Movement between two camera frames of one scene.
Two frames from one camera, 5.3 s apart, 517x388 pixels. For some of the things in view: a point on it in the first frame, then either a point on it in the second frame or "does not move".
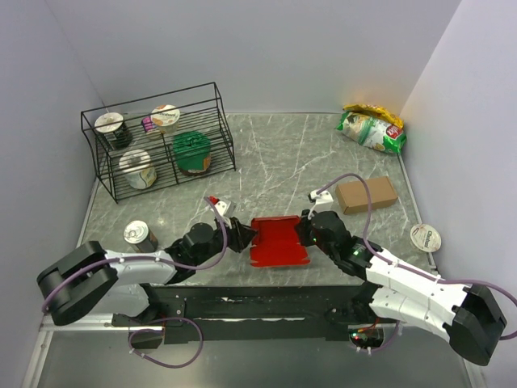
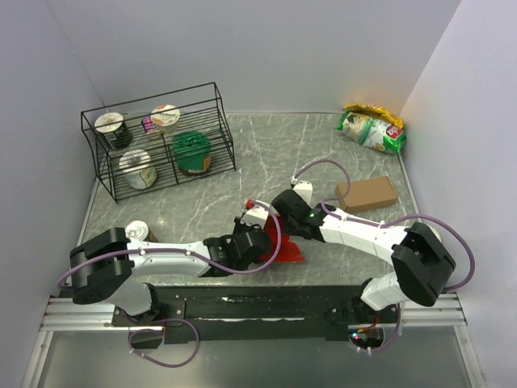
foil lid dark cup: (113, 126) does not move
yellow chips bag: (375, 111) does not move
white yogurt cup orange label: (167, 121) does not move
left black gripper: (241, 234) -> (237, 225)
